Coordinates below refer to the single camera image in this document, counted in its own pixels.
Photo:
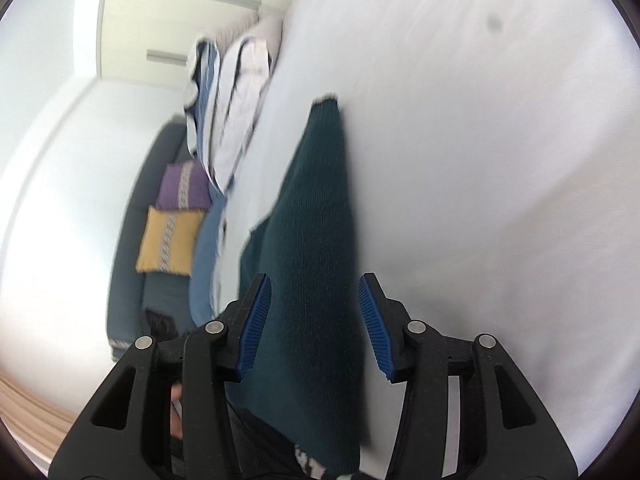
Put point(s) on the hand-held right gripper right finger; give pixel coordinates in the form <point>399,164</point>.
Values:
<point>377,330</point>

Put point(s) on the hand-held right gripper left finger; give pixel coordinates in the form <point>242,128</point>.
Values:
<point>252,330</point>

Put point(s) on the dark teal knit sweater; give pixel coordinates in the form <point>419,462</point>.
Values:
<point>310,240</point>

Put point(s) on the black flat object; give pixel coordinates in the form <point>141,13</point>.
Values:
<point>162,325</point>

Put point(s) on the blue striped bedding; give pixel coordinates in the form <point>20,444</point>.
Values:
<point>205,250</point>

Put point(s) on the dark grey cloth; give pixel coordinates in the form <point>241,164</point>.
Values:
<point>260,440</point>

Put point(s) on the grey sofa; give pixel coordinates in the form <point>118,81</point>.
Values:
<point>145,300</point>

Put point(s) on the yellow patterned cushion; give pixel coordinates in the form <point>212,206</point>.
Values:
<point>167,240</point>

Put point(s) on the black white patterned cloth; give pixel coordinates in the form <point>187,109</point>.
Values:
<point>310,465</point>

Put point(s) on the purple patterned cushion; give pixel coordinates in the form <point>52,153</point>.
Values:
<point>182,185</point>

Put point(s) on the bed with white sheet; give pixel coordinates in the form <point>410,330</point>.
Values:
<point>475,160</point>

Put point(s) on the white folded duvet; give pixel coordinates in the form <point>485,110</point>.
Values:
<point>240,110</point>

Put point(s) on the cream wardrobe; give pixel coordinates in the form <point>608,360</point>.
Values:
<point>200,25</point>

